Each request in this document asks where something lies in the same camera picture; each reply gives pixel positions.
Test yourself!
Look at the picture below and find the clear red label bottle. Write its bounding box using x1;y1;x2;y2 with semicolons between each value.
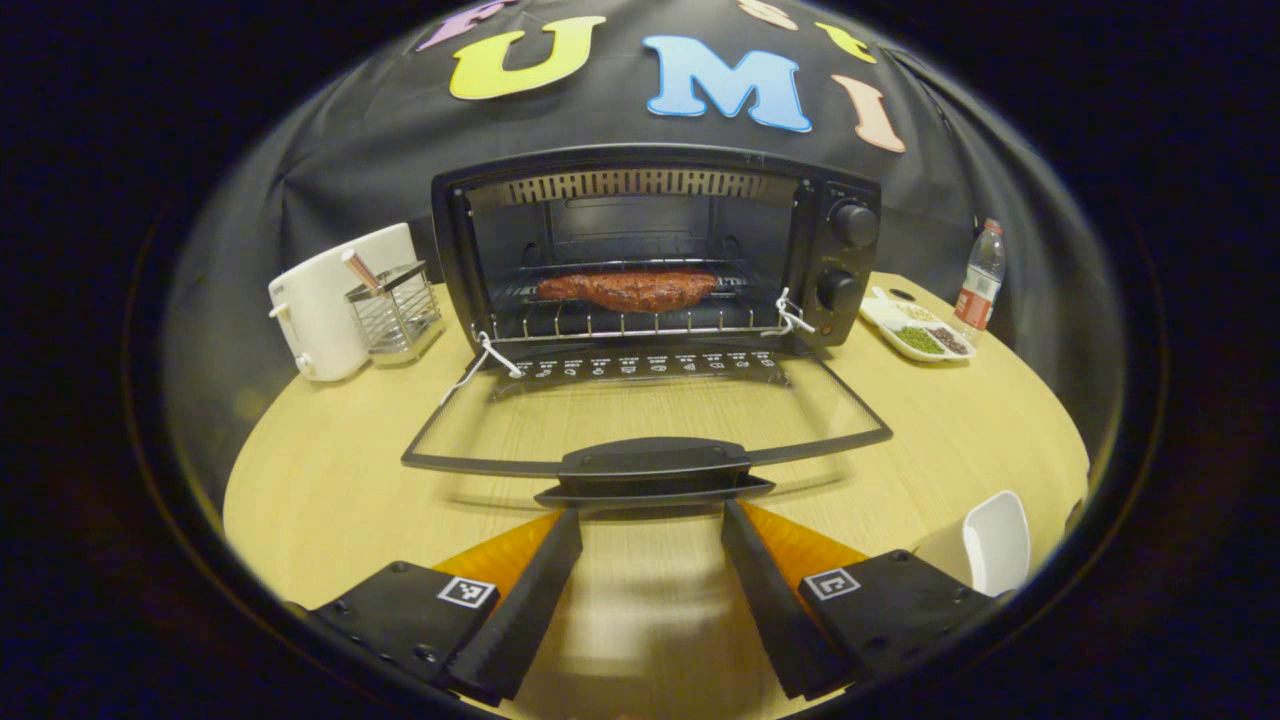
953;218;1006;336

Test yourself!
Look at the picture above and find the white oval dish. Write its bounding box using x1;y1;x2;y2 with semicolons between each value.
962;490;1032;598

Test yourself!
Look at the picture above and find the metal wire basket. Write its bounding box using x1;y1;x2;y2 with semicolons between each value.
345;260;443;363

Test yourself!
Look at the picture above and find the black backdrop cloth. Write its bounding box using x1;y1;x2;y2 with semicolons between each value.
165;0;1121;471

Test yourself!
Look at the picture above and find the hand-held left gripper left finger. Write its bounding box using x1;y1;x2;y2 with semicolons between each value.
300;505;585;706

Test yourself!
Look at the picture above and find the white divided plate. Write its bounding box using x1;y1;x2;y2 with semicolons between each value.
860;287;977;363

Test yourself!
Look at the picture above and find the white string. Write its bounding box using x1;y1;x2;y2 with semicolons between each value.
440;332;524;403
760;288;816;337

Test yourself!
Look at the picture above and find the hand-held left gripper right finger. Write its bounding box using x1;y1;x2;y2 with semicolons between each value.
720;498;1006;703

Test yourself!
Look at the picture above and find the black oven knob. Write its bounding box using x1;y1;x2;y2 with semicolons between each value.
816;270;863;314
830;200;881;251

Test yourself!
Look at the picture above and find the red-brown roast meat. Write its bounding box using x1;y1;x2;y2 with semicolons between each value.
537;268;719;313

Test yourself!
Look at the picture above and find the oven wire rack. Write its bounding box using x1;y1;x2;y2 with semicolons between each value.
490;262;791;343

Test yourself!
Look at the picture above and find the black electric oven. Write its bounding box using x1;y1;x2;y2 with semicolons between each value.
400;143;894;506

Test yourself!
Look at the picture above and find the pink handled utensil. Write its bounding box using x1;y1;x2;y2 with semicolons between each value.
340;248;381;293

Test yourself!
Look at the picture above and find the white toaster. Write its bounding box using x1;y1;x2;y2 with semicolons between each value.
268;222;419;383

